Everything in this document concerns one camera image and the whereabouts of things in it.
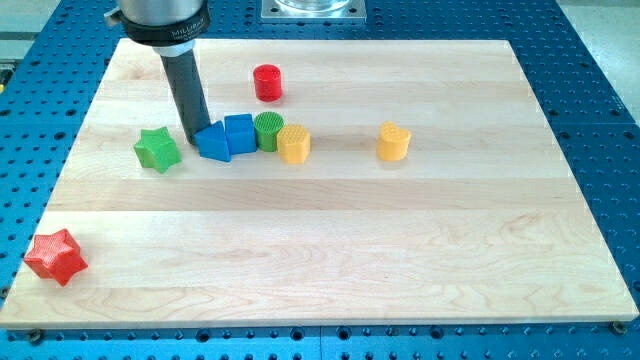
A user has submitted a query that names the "green star block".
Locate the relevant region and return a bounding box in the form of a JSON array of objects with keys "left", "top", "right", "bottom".
[{"left": 134, "top": 127, "right": 181, "bottom": 173}]

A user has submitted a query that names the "light wooden board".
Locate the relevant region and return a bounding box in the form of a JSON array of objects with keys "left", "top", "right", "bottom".
[{"left": 1, "top": 39, "right": 638, "bottom": 329}]

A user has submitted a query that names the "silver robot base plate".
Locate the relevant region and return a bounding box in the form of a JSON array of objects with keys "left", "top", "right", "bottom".
[{"left": 260, "top": 0, "right": 367, "bottom": 23}]

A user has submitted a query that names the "red star block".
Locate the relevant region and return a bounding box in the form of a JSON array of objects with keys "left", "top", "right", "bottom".
[{"left": 23, "top": 228, "right": 88, "bottom": 286}]

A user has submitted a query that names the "blue cube block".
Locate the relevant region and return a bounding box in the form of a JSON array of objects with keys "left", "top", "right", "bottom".
[{"left": 224, "top": 114, "right": 257, "bottom": 155}]

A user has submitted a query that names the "green cylinder block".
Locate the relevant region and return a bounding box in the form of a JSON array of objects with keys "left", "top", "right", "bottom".
[{"left": 254, "top": 111, "right": 284, "bottom": 152}]

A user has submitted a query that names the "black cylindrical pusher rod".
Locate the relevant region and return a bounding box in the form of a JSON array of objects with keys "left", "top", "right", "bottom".
[{"left": 161, "top": 50, "right": 211, "bottom": 146}]

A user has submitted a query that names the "yellow heart block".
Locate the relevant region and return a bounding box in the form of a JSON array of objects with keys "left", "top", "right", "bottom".
[{"left": 376, "top": 121, "right": 412, "bottom": 162}]

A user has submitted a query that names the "red cylinder block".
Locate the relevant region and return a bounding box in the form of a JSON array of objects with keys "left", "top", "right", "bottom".
[{"left": 253, "top": 64, "right": 283, "bottom": 102}]

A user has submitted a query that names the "yellow hexagon block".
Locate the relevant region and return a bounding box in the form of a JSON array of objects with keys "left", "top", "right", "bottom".
[{"left": 276, "top": 124, "right": 311, "bottom": 164}]

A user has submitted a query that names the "blue triangle block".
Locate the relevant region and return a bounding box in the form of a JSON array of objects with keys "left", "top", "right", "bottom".
[{"left": 195, "top": 121, "right": 231, "bottom": 162}]

